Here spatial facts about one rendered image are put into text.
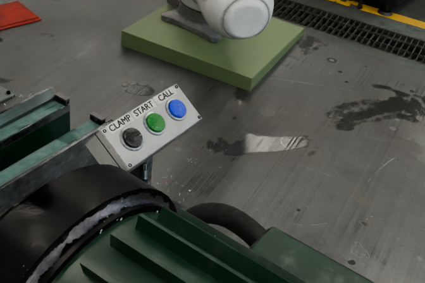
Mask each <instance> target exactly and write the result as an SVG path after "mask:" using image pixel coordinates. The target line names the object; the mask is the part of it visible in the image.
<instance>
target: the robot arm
mask: <svg viewBox="0 0 425 283"><path fill-rule="evenodd" d="M167 3H168V4H170V5H171V6H172V7H174V8H175V9H173V10H171V11H165V12H163V13H162V14H161V19H162V21H166V22H169V23H172V24H174V25H177V26H179V27H181V28H184V29H186V30H188V31H190V32H192V33H195V34H197V35H199V36H201V37H203V38H205V39H206V40H207V41H209V42H214V43H216V42H219V41H220V40H221V39H222V38H223V37H226V38H229V39H233V40H235V39H247V38H250V37H253V36H256V35H259V34H260V33H261V32H262V31H263V30H264V29H265V28H266V27H267V25H268V23H269V22H270V19H271V17H272V14H273V8H274V0H167Z"/></svg>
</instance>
